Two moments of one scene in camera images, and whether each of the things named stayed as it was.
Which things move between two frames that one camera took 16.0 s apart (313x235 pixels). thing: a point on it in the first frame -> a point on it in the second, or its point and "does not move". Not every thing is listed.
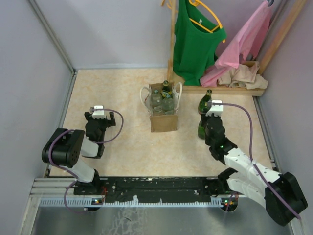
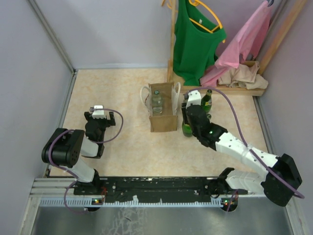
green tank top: (196, 38) does not move
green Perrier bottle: (166, 86) -> (187, 130)
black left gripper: (109, 122) does not move
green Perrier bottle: (203, 105) does not move
